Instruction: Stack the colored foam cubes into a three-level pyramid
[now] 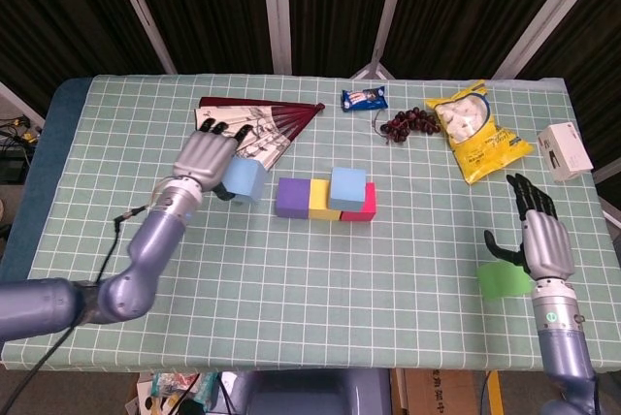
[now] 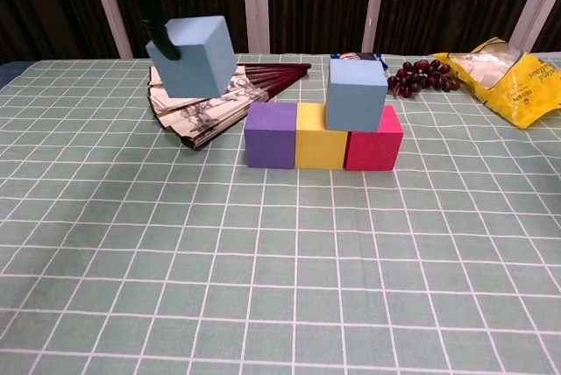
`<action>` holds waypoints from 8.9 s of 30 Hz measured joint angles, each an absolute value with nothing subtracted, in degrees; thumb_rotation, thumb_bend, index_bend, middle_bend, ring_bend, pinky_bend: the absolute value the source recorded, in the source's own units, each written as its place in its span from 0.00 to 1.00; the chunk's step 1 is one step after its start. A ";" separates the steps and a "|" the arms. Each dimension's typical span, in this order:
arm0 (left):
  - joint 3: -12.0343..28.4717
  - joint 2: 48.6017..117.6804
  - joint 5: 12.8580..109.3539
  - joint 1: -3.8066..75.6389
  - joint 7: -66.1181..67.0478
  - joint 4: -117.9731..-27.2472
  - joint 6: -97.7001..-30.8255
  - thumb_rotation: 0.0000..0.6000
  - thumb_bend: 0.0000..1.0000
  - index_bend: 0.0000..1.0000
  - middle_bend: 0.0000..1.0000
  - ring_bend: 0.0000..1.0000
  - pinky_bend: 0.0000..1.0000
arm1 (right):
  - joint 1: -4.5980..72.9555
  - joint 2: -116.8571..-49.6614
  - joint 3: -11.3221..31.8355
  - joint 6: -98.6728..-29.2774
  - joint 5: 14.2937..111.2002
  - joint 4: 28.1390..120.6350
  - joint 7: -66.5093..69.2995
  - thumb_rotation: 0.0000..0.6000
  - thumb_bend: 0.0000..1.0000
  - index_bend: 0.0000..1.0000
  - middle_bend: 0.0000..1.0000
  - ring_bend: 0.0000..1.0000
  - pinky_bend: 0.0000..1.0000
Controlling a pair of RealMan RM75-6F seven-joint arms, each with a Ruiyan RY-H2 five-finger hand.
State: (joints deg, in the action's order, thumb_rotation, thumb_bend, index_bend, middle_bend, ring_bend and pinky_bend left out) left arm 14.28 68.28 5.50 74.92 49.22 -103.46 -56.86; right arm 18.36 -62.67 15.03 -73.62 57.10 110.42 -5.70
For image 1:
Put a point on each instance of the yellow foam cube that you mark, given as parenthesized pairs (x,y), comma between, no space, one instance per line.
(320,199)

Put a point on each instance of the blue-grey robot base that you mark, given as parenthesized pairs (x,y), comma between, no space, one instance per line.
(310,393)

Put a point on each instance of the yellow strip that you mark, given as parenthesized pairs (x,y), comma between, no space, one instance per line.
(495,393)

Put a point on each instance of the purple foam cube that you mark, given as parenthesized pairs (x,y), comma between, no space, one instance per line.
(293,197)

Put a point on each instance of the green foam cube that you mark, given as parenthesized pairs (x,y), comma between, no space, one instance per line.
(500,281)

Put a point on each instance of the yellow snack bag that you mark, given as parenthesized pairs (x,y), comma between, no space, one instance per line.
(473,134)

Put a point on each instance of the dark red grape bunch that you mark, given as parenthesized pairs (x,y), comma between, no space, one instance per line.
(402,124)

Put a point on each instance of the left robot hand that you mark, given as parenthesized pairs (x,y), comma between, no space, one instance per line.
(204,158)

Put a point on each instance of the printed plastic packages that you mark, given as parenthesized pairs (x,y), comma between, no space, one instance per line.
(170,386)

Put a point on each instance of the white cardboard box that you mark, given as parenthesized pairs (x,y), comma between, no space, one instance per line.
(565,153)

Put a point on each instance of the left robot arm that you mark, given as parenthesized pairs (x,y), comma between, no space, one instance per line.
(150,250)

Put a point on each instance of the white frame post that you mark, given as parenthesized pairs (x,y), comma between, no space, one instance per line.
(140,8)
(276,8)
(543,17)
(388,8)
(19,102)

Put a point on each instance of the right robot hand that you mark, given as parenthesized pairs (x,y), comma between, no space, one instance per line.
(548,250)

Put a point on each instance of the dark pleated curtain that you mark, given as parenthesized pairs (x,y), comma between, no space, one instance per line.
(213,8)

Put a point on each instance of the light blue foam cube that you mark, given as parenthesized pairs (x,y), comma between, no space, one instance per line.
(347,187)
(245,180)

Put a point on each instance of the magenta foam cube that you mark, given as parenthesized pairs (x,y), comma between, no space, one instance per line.
(361,215)

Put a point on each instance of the blue snack packet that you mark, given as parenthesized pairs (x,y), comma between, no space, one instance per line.
(364,99)

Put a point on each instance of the painted paper folding fan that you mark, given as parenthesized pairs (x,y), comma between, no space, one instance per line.
(286,117)

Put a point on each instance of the green checked tablecloth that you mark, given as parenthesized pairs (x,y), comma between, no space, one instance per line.
(291,298)

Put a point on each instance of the brown cardboard box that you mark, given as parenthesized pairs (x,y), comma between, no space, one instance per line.
(436,393)

